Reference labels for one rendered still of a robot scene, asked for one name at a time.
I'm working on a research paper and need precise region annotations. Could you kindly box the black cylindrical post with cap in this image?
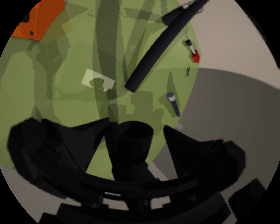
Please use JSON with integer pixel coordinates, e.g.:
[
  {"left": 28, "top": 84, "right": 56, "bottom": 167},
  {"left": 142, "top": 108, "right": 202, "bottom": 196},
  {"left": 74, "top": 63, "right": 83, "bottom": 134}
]
[{"left": 104, "top": 121, "right": 161, "bottom": 183}]

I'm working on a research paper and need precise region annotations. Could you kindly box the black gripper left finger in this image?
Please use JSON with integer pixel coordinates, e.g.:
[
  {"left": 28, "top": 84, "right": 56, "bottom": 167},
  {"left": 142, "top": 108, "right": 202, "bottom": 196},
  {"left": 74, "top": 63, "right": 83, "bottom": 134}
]
[{"left": 42, "top": 117, "right": 109, "bottom": 172}]

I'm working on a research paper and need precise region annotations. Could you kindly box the black cylindrical pipe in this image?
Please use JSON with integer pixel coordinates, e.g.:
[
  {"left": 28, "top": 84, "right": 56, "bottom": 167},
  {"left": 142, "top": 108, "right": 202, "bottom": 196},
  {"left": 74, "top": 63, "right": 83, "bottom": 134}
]
[{"left": 125, "top": 0, "right": 209, "bottom": 92}]

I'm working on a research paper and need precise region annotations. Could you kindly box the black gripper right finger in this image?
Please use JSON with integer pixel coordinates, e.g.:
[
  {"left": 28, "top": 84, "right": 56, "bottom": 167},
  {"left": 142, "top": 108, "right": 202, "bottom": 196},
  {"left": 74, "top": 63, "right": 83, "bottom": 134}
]
[{"left": 164, "top": 124, "right": 224, "bottom": 179}]

